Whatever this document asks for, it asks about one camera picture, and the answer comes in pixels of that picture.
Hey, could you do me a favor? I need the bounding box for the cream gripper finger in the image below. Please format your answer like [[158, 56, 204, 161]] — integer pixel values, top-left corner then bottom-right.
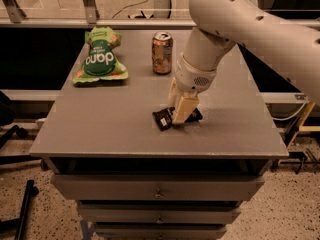
[[173, 92, 199, 125], [168, 78, 177, 107]]

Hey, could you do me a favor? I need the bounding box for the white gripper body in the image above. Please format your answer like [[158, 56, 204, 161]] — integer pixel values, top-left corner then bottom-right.
[[174, 54, 216, 93]]

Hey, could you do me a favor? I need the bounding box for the black rxbar chocolate bar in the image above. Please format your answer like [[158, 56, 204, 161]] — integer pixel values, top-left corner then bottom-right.
[[152, 107, 203, 131]]

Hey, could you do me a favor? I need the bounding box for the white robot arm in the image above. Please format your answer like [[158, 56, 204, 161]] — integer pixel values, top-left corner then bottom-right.
[[168, 0, 320, 125]]

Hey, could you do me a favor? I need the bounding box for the orange soda can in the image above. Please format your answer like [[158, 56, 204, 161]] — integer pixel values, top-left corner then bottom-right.
[[152, 31, 173, 75]]

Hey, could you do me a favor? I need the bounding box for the green snack bag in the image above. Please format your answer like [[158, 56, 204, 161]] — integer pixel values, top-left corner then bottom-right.
[[72, 27, 129, 85]]

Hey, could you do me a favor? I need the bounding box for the grey drawer cabinet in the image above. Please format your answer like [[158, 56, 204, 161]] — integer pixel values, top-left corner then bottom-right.
[[31, 30, 287, 240]]

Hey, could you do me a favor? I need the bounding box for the black office chair base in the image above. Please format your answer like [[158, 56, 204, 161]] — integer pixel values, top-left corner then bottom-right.
[[0, 91, 35, 165]]

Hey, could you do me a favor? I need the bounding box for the black metal stand leg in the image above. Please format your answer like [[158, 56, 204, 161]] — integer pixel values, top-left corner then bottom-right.
[[0, 180, 39, 240]]

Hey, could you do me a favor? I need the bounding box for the yellow metal frame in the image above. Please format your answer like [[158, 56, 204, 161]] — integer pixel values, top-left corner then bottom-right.
[[276, 100, 320, 175]]

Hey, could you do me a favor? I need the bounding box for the grey metal window rail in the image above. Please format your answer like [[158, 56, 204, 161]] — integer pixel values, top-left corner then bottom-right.
[[0, 0, 320, 28]]

